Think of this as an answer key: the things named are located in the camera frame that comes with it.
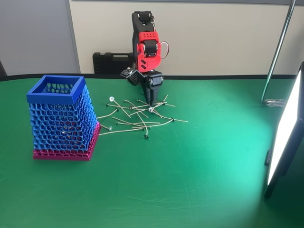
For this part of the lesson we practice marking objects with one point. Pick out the candle wick with metal base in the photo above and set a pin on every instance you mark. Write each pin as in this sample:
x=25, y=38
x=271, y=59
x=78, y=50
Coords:
x=172, y=119
x=149, y=128
x=107, y=104
x=63, y=132
x=138, y=100
x=146, y=136
x=150, y=109
x=110, y=128
x=167, y=96
x=124, y=100
x=111, y=98
x=130, y=108
x=117, y=123
x=133, y=114
x=172, y=105
x=111, y=132
x=116, y=109

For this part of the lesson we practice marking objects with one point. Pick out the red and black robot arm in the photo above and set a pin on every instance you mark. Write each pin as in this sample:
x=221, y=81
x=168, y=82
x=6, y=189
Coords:
x=148, y=52

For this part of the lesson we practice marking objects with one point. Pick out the blue and magenta mesh basket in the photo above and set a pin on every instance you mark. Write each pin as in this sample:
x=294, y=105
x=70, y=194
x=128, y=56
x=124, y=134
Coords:
x=60, y=118

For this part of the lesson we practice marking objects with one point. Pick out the black plastic tool case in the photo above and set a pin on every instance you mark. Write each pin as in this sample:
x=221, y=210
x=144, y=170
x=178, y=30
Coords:
x=107, y=64

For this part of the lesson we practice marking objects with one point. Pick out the green cloth with black rim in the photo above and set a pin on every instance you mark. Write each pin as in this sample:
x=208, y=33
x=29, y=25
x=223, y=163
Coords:
x=166, y=178

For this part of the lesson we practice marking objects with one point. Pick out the silver metal stand pole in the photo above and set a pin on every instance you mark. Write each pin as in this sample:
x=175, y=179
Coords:
x=276, y=54

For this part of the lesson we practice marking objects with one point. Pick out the bright LED light panel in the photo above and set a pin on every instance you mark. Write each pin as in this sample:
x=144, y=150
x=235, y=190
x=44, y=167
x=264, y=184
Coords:
x=285, y=133

